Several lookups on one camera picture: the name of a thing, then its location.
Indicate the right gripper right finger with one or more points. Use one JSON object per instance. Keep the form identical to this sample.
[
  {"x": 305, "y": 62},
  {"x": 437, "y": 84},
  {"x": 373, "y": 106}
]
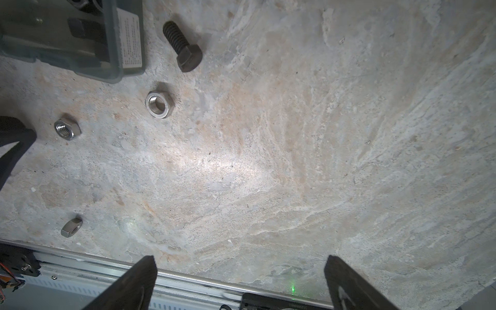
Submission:
[{"x": 349, "y": 290}]

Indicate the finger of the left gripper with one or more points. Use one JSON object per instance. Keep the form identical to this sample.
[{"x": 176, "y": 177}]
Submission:
[{"x": 14, "y": 131}]

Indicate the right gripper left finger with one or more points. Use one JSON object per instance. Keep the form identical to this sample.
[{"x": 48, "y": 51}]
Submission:
[{"x": 133, "y": 290}]

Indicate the silver hex nut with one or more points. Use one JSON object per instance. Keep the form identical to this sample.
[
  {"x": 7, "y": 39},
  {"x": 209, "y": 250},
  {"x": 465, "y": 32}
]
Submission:
[
  {"x": 71, "y": 227},
  {"x": 160, "y": 105},
  {"x": 67, "y": 128}
]

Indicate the silver hex nut bottom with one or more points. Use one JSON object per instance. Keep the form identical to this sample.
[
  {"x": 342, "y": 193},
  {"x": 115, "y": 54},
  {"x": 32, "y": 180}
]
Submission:
[{"x": 71, "y": 227}]

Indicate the black bolt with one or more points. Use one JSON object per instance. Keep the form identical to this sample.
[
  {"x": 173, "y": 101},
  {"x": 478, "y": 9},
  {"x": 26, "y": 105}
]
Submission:
[{"x": 188, "y": 56}]

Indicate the grey plastic organizer box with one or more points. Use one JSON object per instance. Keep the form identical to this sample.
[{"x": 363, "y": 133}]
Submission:
[{"x": 101, "y": 40}]

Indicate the silver hex nut by box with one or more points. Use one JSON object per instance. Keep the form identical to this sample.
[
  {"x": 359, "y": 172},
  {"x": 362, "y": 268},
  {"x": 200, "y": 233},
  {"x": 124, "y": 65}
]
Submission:
[{"x": 160, "y": 105}]

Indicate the aluminium mounting rail frame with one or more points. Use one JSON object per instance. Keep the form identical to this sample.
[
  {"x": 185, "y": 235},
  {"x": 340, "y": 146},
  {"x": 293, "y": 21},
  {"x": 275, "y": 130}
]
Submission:
[{"x": 37, "y": 277}]

